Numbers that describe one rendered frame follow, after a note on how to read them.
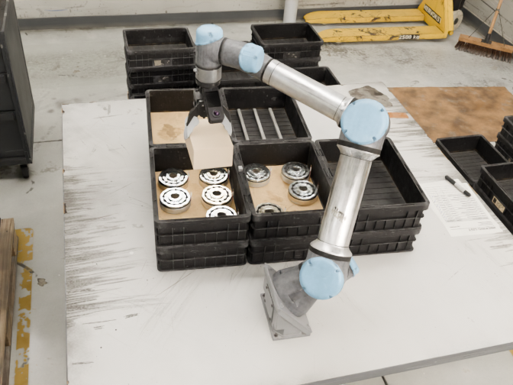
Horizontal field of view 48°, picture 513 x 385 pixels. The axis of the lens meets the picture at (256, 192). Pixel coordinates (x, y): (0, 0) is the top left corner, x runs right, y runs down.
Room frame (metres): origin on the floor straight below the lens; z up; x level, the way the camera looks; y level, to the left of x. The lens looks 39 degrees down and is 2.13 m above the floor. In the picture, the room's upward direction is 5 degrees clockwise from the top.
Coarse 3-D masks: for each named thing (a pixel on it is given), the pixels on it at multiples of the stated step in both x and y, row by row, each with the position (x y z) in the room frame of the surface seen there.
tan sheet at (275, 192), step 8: (272, 168) 1.73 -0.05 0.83; (280, 168) 1.74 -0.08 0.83; (272, 176) 1.68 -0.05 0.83; (280, 176) 1.69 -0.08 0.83; (272, 184) 1.64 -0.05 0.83; (280, 184) 1.64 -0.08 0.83; (288, 184) 1.65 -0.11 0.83; (256, 192) 1.58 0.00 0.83; (264, 192) 1.59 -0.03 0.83; (272, 192) 1.59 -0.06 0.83; (280, 192) 1.59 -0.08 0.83; (256, 200) 1.54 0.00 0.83; (264, 200) 1.54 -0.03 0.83; (272, 200) 1.55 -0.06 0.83; (280, 200) 1.55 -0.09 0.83; (288, 200) 1.56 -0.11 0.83; (288, 208) 1.52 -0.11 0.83; (296, 208) 1.52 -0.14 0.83; (304, 208) 1.52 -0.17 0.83; (312, 208) 1.53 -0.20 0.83; (320, 208) 1.53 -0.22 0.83
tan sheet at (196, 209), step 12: (156, 180) 1.60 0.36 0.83; (192, 180) 1.62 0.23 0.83; (228, 180) 1.64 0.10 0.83; (156, 192) 1.53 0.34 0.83; (192, 192) 1.55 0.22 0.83; (192, 204) 1.49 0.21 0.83; (168, 216) 1.42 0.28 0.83; (180, 216) 1.42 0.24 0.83; (192, 216) 1.43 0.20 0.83; (204, 216) 1.43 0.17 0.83
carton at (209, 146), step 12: (204, 120) 1.56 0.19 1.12; (192, 132) 1.49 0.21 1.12; (204, 132) 1.49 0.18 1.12; (216, 132) 1.50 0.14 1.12; (192, 144) 1.42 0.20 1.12; (204, 144) 1.43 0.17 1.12; (216, 144) 1.44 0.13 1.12; (228, 144) 1.44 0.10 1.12; (192, 156) 1.41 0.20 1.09; (204, 156) 1.41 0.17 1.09; (216, 156) 1.42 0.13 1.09; (228, 156) 1.43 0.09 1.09; (204, 168) 1.41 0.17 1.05
